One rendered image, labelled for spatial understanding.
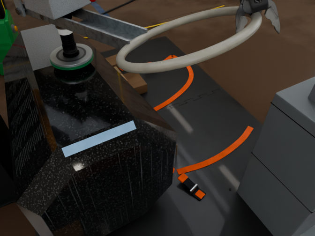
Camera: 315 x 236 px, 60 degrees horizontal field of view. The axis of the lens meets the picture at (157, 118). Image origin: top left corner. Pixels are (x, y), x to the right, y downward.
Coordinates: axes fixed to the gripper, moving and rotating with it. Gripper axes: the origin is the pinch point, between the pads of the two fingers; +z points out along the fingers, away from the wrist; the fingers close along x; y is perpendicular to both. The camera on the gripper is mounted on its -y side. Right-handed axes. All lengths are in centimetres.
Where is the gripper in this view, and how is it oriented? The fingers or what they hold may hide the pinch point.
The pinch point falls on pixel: (258, 38)
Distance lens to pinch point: 98.1
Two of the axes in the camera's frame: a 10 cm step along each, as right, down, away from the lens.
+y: 1.3, -5.5, 8.2
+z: 3.0, 8.1, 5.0
